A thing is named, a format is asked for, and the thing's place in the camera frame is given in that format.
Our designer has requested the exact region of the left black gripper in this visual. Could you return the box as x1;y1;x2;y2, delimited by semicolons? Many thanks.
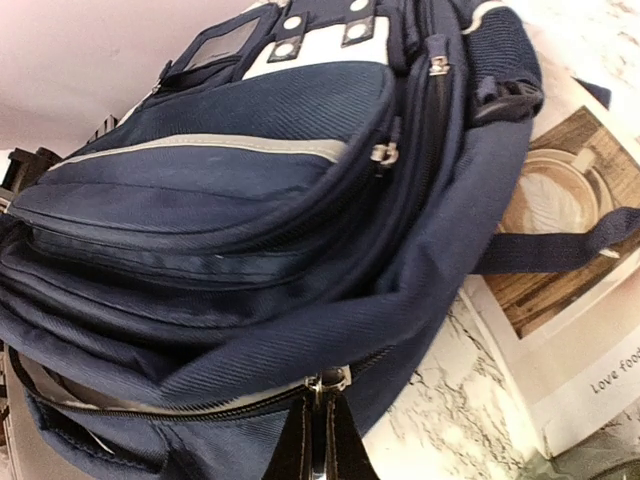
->
0;114;121;211

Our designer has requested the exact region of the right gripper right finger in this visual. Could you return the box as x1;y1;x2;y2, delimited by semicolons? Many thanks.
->
324;394;379;480

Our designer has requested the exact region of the dark grey metal mug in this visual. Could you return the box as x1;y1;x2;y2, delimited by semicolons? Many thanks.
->
517;430;639;480

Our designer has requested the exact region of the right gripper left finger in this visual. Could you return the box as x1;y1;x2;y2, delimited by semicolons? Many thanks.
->
262;395;312;480

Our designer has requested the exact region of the white afternoon tea book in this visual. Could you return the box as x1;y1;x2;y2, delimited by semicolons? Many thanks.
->
461;74;639;458

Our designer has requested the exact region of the navy blue student backpack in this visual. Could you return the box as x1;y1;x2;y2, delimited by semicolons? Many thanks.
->
1;1;639;479

